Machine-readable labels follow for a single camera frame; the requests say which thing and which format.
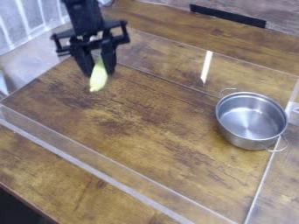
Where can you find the clear acrylic enclosure panel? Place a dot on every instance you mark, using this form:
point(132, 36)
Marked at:
point(157, 195)

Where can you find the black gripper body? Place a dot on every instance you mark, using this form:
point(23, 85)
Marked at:
point(93, 32)

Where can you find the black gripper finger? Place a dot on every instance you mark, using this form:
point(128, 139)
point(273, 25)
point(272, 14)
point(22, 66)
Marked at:
point(109, 54)
point(82, 54)

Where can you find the black bar on table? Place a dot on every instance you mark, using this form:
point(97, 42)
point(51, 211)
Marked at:
point(229, 16)

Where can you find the stainless steel pot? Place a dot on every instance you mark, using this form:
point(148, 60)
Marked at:
point(253, 121)

